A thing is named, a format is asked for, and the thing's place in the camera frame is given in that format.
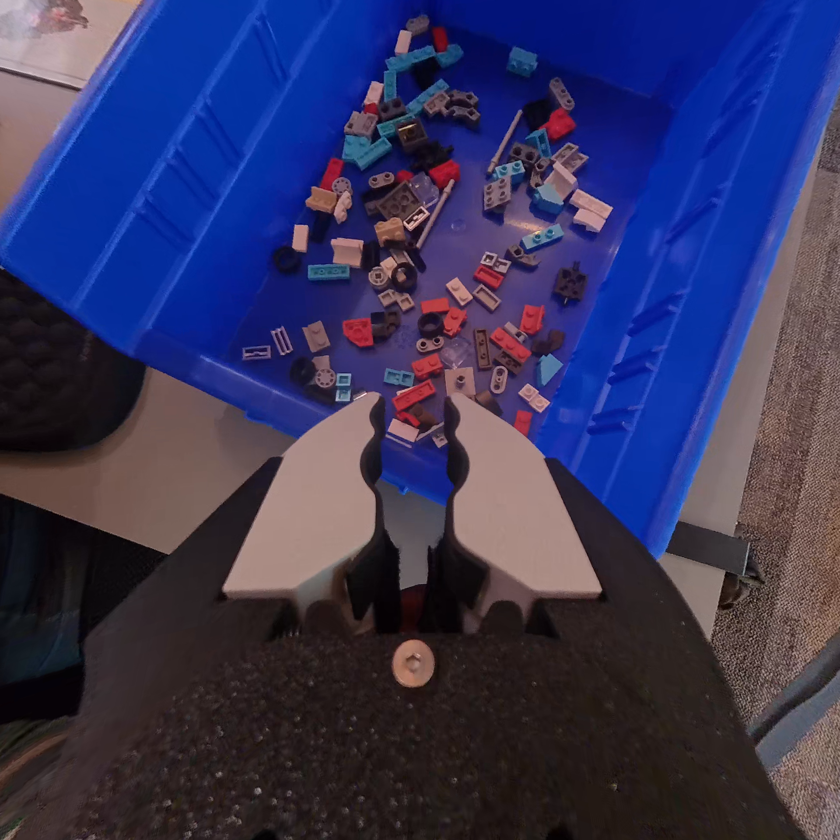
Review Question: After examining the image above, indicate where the pile of loose toy bricks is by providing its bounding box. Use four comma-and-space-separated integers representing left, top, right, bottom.
240, 13, 616, 451

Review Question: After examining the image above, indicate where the open instruction booklet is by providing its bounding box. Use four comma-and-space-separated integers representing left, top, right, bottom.
0, 0, 144, 91

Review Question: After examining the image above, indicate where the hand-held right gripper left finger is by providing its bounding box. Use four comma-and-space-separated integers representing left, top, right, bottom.
222, 392, 403, 635

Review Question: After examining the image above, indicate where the blue plastic bin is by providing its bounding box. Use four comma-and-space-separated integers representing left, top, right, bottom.
0, 0, 840, 560

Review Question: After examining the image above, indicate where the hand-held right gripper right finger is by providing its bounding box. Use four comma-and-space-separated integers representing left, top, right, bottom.
420, 392, 604, 634

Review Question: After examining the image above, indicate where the black textured wrist pad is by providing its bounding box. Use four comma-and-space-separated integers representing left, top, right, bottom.
0, 268, 147, 453

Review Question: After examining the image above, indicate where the grey desk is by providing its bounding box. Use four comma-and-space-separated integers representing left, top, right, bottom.
0, 69, 828, 641

